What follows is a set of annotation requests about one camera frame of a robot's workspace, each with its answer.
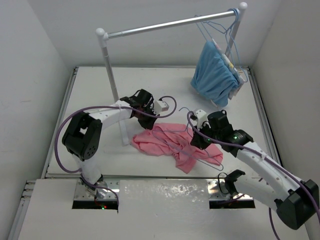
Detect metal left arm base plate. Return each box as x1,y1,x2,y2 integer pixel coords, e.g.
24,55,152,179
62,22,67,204
73,180,120,201

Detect patterned white garment on hanger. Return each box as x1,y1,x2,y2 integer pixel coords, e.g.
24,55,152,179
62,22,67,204
212,38,245,100

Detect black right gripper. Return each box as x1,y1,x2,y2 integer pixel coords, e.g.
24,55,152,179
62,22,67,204
190,121,221,150

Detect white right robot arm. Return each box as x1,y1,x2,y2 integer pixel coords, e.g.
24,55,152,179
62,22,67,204
187,110,320,230

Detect white clothes rack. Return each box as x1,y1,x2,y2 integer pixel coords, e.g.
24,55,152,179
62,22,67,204
95,1,248,147

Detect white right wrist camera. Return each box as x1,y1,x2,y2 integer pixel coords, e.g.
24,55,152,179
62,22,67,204
190,109,208,129

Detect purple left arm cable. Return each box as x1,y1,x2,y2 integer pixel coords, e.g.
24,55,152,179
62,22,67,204
54,96,178,201

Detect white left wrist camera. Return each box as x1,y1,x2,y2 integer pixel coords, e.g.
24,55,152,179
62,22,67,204
153,100,170,116

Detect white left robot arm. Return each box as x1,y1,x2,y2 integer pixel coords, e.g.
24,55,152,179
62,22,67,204
62,89,169,194

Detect white foreground cover board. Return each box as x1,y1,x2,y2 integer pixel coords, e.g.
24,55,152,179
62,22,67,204
19,179,308,240

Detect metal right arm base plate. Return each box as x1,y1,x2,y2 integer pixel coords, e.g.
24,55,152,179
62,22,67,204
207,178,253,201

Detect blue t shirt on hanger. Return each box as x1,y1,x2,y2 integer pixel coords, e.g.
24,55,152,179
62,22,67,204
190,41,240,108

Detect pink t shirt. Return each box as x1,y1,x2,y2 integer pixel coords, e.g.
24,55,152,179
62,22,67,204
131,123,217,171

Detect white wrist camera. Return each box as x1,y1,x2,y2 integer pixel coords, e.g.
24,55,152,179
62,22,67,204
190,109,208,129
153,100,170,116

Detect light blue wire hanger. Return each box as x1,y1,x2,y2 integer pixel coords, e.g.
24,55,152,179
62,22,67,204
151,123,224,174

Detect blue hanger at rack end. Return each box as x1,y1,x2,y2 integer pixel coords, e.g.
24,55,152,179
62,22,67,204
225,8,244,71

